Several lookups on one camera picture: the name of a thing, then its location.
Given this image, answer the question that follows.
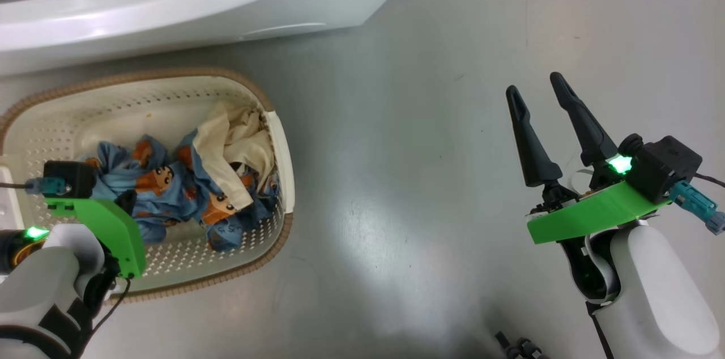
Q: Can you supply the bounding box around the round white filter cover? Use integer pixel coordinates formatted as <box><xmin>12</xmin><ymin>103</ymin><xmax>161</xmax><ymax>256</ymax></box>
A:
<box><xmin>238</xmin><ymin>22</ymin><xmax>329</xmax><ymax>42</ymax></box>

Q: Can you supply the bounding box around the cream perforated laundry basket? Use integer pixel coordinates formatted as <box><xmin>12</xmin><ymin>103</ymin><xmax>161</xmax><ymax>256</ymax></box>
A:
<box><xmin>0</xmin><ymin>67</ymin><xmax>295</xmax><ymax>305</ymax></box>

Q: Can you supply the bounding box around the teal left camera connector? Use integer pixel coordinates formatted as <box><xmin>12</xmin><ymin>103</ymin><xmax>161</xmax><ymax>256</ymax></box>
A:
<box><xmin>25</xmin><ymin>177</ymin><xmax>68</xmax><ymax>196</ymax></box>

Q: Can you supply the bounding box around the teal camera connector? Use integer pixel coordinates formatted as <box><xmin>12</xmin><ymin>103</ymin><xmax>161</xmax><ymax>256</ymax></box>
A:
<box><xmin>668</xmin><ymin>181</ymin><xmax>725</xmax><ymax>236</ymax></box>
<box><xmin>25</xmin><ymin>177</ymin><xmax>68</xmax><ymax>196</ymax></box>

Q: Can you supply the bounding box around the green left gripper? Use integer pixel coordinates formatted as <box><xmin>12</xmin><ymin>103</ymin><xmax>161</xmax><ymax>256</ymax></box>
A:
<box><xmin>44</xmin><ymin>189</ymin><xmax>147</xmax><ymax>280</ymax></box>

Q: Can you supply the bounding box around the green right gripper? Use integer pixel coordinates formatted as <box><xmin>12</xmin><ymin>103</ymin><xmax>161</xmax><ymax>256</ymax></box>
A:
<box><xmin>506</xmin><ymin>71</ymin><xmax>673</xmax><ymax>245</ymax></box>

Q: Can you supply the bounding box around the teal right camera connector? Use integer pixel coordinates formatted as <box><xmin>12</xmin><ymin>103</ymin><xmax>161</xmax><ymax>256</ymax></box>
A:
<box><xmin>668</xmin><ymin>181</ymin><xmax>725</xmax><ymax>236</ymax></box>

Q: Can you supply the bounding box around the cream white cloth garment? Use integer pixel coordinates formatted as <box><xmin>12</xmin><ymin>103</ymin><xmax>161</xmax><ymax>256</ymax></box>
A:
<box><xmin>191</xmin><ymin>101</ymin><xmax>277</xmax><ymax>211</ymax></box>

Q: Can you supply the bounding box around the white front-load washing machine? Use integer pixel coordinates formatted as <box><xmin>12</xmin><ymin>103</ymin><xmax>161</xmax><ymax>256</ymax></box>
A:
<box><xmin>0</xmin><ymin>0</ymin><xmax>430</xmax><ymax>77</ymax></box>

